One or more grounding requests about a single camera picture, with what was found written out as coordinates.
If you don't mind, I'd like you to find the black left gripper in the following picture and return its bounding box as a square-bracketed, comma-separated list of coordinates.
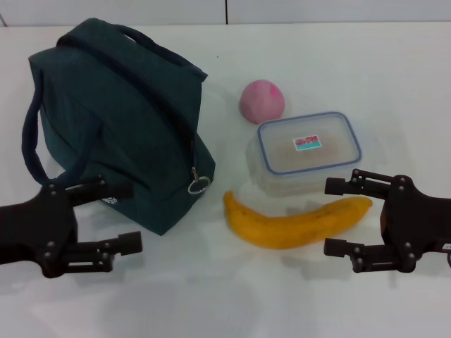
[0, 175, 144, 279]

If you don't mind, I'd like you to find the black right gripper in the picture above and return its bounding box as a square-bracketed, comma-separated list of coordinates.
[323, 168, 451, 274]

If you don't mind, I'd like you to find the yellow banana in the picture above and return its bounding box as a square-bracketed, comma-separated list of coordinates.
[223, 189, 373, 251]

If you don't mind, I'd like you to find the clear lunch box blue rim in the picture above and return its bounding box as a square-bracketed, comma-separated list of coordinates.
[245, 111, 363, 198]

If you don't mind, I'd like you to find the dark teal lunch bag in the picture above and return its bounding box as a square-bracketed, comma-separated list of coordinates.
[23, 17, 216, 237]

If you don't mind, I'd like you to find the pink peach ball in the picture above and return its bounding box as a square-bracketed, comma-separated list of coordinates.
[239, 79, 285, 125]

